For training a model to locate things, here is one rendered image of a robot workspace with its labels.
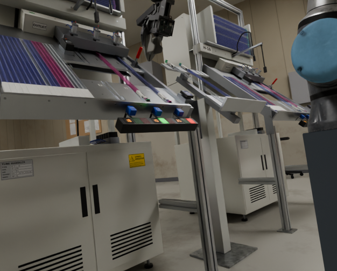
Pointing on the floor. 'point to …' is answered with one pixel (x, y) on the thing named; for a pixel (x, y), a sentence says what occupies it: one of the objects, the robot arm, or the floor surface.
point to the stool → (290, 171)
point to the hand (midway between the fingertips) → (148, 57)
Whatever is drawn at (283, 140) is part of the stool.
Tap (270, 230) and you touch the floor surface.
